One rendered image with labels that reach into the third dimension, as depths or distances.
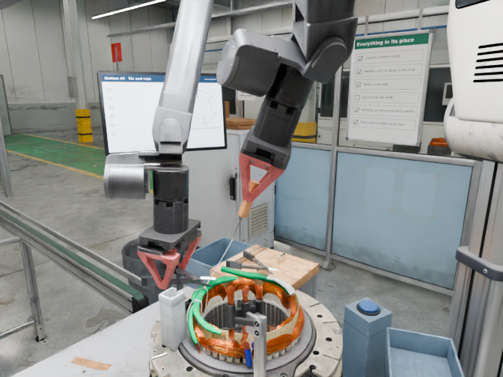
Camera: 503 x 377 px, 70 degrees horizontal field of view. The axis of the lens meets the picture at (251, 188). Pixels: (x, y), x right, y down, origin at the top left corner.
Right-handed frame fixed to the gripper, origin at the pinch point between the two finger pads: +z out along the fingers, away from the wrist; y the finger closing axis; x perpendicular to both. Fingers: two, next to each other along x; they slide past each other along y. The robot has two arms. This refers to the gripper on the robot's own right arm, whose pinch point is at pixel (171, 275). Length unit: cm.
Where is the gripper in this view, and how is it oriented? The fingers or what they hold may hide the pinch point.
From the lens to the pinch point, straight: 66.7
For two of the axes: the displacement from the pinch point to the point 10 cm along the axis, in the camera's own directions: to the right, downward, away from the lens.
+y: -3.0, 2.5, -9.2
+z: -0.6, 9.6, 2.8
